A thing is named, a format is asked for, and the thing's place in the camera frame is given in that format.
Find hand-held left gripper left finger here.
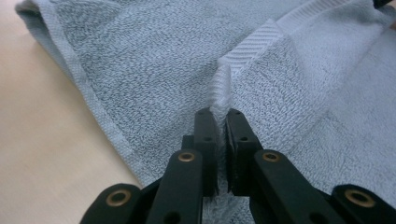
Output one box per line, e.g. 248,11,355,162
181,106,219,198

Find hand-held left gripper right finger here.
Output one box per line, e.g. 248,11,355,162
225,107,264,198

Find grey terry towel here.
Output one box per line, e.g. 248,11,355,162
14,0,396,224

